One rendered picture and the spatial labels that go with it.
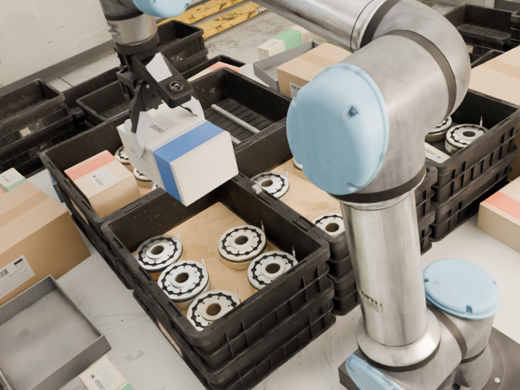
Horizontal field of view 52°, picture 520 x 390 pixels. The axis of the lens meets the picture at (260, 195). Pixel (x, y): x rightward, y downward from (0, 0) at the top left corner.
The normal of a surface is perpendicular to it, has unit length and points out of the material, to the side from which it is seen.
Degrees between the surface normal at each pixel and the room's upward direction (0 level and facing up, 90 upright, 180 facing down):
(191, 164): 90
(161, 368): 0
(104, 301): 0
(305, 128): 84
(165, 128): 0
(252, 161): 90
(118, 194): 90
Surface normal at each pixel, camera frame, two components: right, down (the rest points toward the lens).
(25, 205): -0.15, -0.77
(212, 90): 0.60, 0.43
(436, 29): 0.13, -0.64
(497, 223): -0.82, 0.46
